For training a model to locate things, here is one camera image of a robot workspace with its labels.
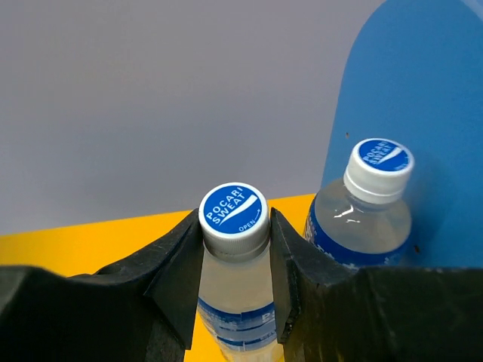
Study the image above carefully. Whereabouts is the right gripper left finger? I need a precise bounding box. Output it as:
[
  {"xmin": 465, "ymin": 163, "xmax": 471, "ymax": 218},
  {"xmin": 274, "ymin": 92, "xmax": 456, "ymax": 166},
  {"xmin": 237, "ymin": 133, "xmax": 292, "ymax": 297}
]
[{"xmin": 1, "ymin": 211, "xmax": 204, "ymax": 361}]

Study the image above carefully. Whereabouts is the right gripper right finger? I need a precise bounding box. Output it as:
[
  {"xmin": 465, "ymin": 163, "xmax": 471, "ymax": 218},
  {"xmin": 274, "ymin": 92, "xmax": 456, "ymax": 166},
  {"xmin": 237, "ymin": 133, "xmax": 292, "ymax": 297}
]
[{"xmin": 270, "ymin": 210, "xmax": 482, "ymax": 361}]

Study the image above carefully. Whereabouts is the Pocari Sweat bottle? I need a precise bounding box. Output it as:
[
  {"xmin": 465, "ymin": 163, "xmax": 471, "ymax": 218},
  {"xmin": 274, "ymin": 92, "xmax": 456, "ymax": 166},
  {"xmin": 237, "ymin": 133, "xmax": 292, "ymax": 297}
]
[
  {"xmin": 303, "ymin": 138, "xmax": 415, "ymax": 269},
  {"xmin": 198, "ymin": 182, "xmax": 283, "ymax": 361}
]

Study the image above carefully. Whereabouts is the blue and yellow wooden shelf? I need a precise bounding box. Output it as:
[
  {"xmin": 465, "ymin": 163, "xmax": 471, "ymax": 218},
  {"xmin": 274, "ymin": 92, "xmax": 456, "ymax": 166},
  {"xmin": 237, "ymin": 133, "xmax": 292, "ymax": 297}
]
[{"xmin": 0, "ymin": 0, "xmax": 483, "ymax": 362}]

